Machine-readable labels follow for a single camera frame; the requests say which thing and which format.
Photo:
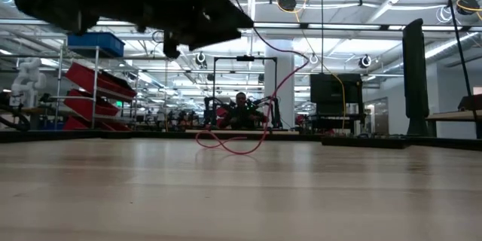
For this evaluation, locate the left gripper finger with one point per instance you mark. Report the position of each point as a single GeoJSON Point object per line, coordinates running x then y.
{"type": "Point", "coordinates": [214, 37]}
{"type": "Point", "coordinates": [231, 17]}

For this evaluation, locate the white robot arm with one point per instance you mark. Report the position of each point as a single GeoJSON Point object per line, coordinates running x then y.
{"type": "Point", "coordinates": [28, 79]}

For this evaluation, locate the blue storage bin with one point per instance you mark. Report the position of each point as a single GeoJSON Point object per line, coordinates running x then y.
{"type": "Point", "coordinates": [96, 43]}

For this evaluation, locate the metal shelf rack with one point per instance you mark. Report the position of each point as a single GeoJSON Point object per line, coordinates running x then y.
{"type": "Point", "coordinates": [96, 60]}

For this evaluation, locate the person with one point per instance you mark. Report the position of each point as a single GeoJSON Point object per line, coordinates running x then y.
{"type": "Point", "coordinates": [241, 115]}

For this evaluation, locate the white column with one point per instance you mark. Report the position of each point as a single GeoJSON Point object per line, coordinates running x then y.
{"type": "Point", "coordinates": [284, 83]}

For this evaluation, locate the red storage bin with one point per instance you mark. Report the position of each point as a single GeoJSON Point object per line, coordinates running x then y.
{"type": "Point", "coordinates": [75, 124]}
{"type": "Point", "coordinates": [81, 75]}
{"type": "Point", "coordinates": [81, 105]}

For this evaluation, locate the black equipment cabinet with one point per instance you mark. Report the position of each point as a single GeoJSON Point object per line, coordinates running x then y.
{"type": "Point", "coordinates": [331, 90]}

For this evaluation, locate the black slab-shaped device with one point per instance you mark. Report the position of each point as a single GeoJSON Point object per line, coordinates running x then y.
{"type": "Point", "coordinates": [414, 83]}

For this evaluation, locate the thin black leaning pole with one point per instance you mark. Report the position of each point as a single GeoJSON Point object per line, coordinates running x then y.
{"type": "Point", "coordinates": [456, 26]}

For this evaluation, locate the wooden work table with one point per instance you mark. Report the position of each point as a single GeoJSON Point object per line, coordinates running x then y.
{"type": "Point", "coordinates": [444, 115]}

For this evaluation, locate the dark brown box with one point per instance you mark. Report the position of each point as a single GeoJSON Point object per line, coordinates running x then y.
{"type": "Point", "coordinates": [470, 102]}

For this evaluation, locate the black gantry frame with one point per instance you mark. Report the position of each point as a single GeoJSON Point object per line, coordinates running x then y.
{"type": "Point", "coordinates": [226, 57]}

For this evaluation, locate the long ceiling light rail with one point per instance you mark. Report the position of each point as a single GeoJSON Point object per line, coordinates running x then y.
{"type": "Point", "coordinates": [339, 26]}

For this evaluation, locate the black aluminium table frame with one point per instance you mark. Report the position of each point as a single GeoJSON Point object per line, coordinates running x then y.
{"type": "Point", "coordinates": [113, 134]}

